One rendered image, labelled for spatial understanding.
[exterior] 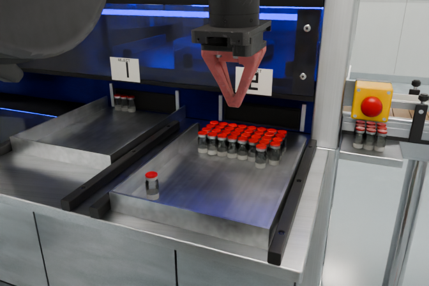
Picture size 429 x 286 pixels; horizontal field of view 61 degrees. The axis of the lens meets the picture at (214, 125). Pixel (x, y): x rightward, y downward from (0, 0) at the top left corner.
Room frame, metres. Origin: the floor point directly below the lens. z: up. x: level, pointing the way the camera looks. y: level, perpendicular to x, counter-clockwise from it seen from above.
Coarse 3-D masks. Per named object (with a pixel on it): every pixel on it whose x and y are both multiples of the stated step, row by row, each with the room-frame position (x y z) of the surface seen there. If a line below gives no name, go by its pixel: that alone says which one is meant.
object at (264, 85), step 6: (240, 72) 0.82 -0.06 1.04; (258, 72) 0.80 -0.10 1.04; (264, 72) 0.80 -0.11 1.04; (270, 72) 0.79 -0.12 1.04; (240, 78) 0.82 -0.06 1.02; (264, 78) 0.80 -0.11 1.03; (270, 78) 0.79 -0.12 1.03; (252, 84) 0.81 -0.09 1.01; (258, 84) 0.80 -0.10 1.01; (264, 84) 0.80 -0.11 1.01; (270, 84) 0.79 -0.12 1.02; (252, 90) 0.81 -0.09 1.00; (258, 90) 0.80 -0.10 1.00; (264, 90) 0.80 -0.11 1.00; (270, 90) 0.79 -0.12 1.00
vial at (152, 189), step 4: (148, 180) 0.53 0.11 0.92; (152, 180) 0.53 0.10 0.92; (156, 180) 0.54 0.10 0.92; (148, 184) 0.53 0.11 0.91; (152, 184) 0.53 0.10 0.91; (156, 184) 0.54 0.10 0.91; (148, 188) 0.53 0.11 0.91; (152, 188) 0.53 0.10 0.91; (156, 188) 0.53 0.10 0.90; (148, 192) 0.53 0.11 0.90; (152, 192) 0.53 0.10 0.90; (156, 192) 0.53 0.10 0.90; (148, 196) 0.53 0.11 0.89; (152, 196) 0.53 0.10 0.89; (156, 196) 0.53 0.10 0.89
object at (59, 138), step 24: (72, 120) 0.90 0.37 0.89; (96, 120) 0.93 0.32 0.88; (120, 120) 0.93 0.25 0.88; (144, 120) 0.93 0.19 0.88; (168, 120) 0.86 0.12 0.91; (24, 144) 0.72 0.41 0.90; (48, 144) 0.69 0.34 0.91; (72, 144) 0.77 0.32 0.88; (96, 144) 0.77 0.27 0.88; (120, 144) 0.77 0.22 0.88; (96, 168) 0.65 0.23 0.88
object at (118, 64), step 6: (114, 60) 0.94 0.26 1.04; (120, 60) 0.93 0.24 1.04; (126, 60) 0.92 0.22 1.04; (132, 60) 0.92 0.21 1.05; (138, 60) 0.91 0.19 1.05; (114, 66) 0.94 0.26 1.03; (120, 66) 0.93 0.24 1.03; (132, 66) 0.92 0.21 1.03; (138, 66) 0.91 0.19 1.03; (114, 72) 0.94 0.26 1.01; (120, 72) 0.93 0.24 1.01; (132, 72) 0.92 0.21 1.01; (138, 72) 0.91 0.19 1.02; (114, 78) 0.94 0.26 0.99; (120, 78) 0.93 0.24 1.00; (126, 78) 0.93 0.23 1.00; (132, 78) 0.92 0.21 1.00; (138, 78) 0.91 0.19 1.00
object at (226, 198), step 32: (192, 128) 0.79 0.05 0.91; (160, 160) 0.65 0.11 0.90; (192, 160) 0.68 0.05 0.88; (224, 160) 0.68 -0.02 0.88; (288, 160) 0.68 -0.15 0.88; (128, 192) 0.55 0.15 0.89; (160, 192) 0.56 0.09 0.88; (192, 192) 0.56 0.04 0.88; (224, 192) 0.56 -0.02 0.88; (256, 192) 0.56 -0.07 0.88; (288, 192) 0.54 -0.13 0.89; (192, 224) 0.45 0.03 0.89; (224, 224) 0.43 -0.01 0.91; (256, 224) 0.42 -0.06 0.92
